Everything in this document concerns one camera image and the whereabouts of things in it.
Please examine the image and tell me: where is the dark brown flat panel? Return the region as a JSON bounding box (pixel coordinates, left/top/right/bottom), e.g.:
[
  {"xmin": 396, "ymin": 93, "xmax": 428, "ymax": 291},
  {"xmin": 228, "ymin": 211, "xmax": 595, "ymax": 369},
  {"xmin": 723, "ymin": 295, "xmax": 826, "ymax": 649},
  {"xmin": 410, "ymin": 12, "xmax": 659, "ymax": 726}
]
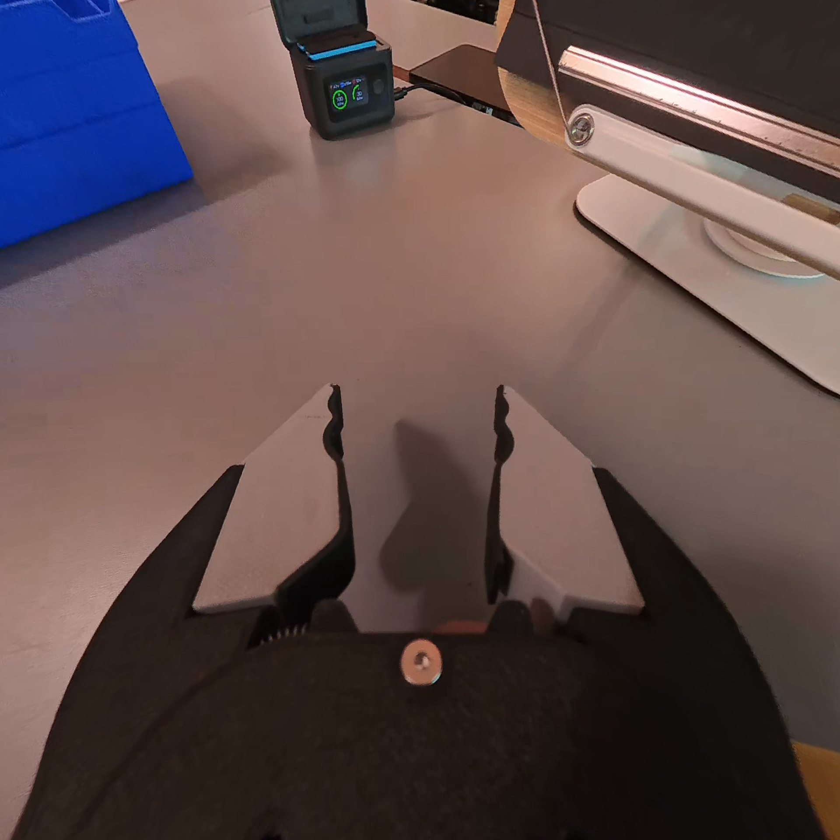
[{"xmin": 410, "ymin": 44, "xmax": 521, "ymax": 127}]

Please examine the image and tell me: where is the black charging case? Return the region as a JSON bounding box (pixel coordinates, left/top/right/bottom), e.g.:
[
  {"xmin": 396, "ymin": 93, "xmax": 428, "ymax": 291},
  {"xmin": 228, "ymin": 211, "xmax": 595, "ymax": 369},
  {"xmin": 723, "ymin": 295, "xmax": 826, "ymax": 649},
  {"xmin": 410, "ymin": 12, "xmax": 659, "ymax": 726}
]
[{"xmin": 270, "ymin": 0, "xmax": 396, "ymax": 141}]

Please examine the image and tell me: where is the yellow plastic bin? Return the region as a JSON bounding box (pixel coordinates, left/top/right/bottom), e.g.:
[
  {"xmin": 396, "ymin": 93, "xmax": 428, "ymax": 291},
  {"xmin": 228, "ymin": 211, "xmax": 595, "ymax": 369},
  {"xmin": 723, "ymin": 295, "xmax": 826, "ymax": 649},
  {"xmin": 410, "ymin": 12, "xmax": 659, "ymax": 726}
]
[{"xmin": 791, "ymin": 738, "xmax": 840, "ymax": 840}]

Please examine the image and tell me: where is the blue plastic bin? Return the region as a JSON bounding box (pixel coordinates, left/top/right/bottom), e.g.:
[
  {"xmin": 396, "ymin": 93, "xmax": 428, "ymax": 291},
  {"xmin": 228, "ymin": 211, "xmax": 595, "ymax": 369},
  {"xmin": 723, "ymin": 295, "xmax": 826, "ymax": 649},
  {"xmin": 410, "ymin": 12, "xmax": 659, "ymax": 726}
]
[{"xmin": 0, "ymin": 0, "xmax": 195, "ymax": 252}]

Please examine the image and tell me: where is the black charger cable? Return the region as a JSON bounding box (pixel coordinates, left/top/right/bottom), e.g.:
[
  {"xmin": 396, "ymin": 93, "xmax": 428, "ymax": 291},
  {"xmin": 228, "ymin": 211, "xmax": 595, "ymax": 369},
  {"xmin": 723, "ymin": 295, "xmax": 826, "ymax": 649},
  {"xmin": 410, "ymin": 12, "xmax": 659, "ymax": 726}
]
[{"xmin": 392, "ymin": 83, "xmax": 475, "ymax": 107}]

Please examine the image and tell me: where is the thin retaining wire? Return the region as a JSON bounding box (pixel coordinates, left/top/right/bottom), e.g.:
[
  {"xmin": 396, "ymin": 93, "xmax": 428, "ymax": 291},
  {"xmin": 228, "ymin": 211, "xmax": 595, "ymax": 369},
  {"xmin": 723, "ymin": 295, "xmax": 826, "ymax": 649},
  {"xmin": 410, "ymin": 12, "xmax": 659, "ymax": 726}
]
[{"xmin": 530, "ymin": 0, "xmax": 597, "ymax": 147}]

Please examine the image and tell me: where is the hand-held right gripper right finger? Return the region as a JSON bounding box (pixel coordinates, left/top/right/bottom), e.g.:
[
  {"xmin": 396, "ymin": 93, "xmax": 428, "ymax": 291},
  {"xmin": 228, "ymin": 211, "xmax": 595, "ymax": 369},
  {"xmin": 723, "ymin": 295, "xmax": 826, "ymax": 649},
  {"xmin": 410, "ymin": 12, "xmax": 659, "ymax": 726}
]
[{"xmin": 484, "ymin": 384, "xmax": 645, "ymax": 622}]

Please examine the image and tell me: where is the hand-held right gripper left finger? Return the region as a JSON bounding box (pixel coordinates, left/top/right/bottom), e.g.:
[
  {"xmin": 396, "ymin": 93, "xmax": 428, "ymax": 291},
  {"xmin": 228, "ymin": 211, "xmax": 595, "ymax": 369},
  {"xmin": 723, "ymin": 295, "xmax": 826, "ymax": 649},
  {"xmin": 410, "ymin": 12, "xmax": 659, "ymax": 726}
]
[{"xmin": 191, "ymin": 384, "xmax": 357, "ymax": 616}]

